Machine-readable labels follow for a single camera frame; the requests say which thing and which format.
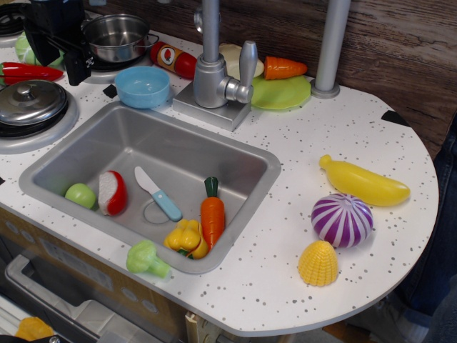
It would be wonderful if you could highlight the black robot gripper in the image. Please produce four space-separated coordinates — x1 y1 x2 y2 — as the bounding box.
21 1 93 86

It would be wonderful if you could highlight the green toy broccoli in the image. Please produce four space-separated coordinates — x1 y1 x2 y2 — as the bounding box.
126 240 170 278

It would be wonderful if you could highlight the blue plastic bowl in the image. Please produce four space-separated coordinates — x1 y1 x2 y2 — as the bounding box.
114 66 170 109

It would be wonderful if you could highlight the cream plastic bowl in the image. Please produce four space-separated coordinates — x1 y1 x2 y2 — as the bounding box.
219 44 242 79

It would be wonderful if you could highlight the silver steel pot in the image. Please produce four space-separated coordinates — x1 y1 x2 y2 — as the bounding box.
81 14 159 63

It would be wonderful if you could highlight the green toy cabbage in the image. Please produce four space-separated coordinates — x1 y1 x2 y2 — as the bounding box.
15 32 64 68

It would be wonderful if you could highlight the steel pot lid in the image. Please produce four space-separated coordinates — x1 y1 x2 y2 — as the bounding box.
1 79 68 126

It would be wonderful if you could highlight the red toy chili pepper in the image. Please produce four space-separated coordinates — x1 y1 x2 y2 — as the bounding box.
1 62 64 86

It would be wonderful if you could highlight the black coil burner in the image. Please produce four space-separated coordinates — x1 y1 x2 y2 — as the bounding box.
1 3 24 48

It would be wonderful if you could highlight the red ketchup bottle toy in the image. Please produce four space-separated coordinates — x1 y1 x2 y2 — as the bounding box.
150 41 197 79

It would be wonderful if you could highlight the front stove burner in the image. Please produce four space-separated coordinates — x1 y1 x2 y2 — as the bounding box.
1 86 79 154

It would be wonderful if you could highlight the silver sink basin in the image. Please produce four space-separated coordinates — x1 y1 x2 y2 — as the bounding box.
19 102 281 274

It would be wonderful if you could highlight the green toy apple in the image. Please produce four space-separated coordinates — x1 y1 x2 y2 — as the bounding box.
65 183 96 209

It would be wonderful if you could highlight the red white toy apple slice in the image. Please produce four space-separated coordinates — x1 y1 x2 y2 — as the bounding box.
98 171 128 216

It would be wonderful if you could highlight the silver toy faucet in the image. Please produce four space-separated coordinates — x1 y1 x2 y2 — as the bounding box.
173 1 258 131

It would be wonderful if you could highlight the orange toy carrot half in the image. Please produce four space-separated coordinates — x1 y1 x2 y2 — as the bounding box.
263 56 308 80

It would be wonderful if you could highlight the yellow toy bell pepper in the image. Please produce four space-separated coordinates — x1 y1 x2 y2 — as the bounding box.
164 219 209 259

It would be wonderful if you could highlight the green plastic plate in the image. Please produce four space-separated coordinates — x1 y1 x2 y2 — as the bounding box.
251 76 311 110

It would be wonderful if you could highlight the grey vertical pole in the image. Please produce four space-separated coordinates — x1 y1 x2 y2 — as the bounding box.
311 0 351 99

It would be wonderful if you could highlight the yellow toy on floor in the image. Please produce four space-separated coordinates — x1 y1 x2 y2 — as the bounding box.
15 317 54 342

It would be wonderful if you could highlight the yellow toy banana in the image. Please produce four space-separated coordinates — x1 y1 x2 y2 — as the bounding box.
318 154 411 207

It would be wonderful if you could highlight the purple striped toy onion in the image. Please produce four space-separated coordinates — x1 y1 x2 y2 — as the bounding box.
311 194 373 248

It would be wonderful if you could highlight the yellow toy corn piece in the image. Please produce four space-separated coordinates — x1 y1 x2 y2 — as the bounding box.
298 240 338 287

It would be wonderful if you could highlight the person in blue jeans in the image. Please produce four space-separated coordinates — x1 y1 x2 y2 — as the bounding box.
392 117 457 343

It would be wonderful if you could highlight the blue handled toy knife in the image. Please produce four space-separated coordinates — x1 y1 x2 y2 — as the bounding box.
134 166 183 222

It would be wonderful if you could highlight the oven door handle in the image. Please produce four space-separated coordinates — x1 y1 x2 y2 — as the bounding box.
4 254 101 342

